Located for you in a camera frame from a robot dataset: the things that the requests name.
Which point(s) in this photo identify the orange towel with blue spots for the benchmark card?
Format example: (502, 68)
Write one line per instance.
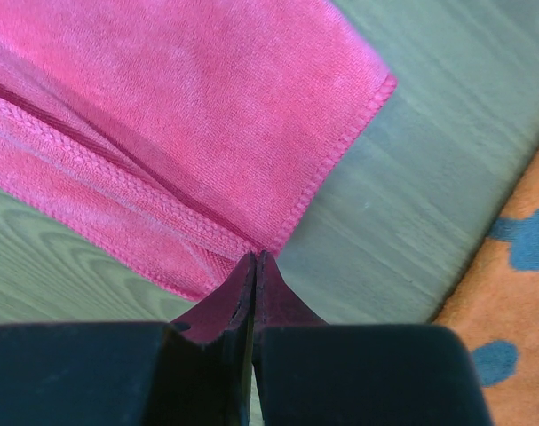
(495, 308)

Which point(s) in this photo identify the pink microfiber towel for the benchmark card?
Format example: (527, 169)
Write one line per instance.
(180, 135)

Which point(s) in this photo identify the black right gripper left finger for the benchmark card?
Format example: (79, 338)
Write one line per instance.
(194, 370)

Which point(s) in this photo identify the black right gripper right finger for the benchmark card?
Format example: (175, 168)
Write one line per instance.
(310, 372)

